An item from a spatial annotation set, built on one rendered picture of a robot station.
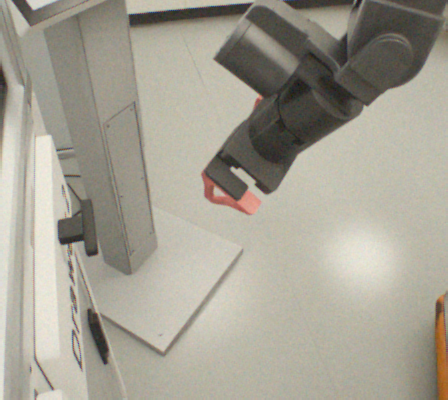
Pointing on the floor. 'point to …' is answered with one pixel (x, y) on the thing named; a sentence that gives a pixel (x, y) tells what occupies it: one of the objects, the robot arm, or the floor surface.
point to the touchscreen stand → (128, 188)
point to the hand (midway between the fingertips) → (232, 167)
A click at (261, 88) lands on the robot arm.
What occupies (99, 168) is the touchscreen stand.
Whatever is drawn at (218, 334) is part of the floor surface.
